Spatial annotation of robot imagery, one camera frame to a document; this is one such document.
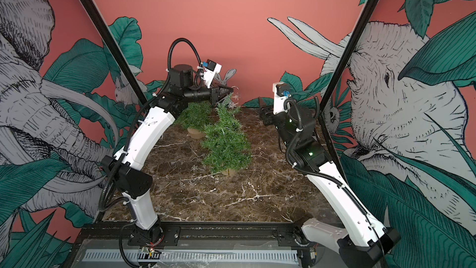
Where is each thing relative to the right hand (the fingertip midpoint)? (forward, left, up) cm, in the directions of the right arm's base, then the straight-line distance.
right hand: (268, 94), depth 62 cm
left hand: (+7, +12, -3) cm, 14 cm away
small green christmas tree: (-11, +15, -18) cm, 26 cm away
